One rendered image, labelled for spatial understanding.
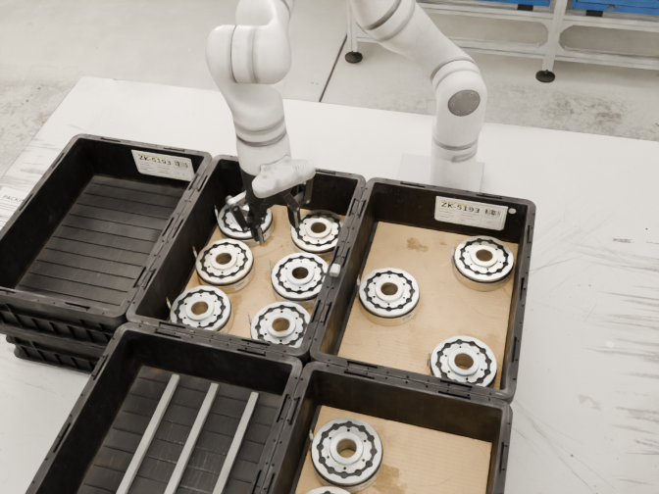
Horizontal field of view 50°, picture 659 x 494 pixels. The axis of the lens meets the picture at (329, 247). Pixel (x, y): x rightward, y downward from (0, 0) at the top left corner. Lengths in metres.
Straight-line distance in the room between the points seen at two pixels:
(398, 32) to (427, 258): 0.40
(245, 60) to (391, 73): 2.30
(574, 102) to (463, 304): 1.94
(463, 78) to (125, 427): 0.81
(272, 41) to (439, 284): 0.57
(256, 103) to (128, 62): 2.53
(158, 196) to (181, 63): 1.93
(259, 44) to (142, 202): 0.66
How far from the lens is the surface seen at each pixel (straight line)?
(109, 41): 3.62
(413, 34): 1.24
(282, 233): 1.33
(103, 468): 1.14
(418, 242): 1.31
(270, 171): 0.96
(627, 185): 1.69
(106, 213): 1.46
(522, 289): 1.15
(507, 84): 3.12
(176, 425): 1.14
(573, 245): 1.53
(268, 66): 0.87
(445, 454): 1.08
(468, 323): 1.20
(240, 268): 1.25
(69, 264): 1.40
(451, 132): 1.36
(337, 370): 1.03
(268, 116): 0.92
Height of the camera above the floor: 1.81
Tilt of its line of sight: 49 degrees down
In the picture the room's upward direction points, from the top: 4 degrees counter-clockwise
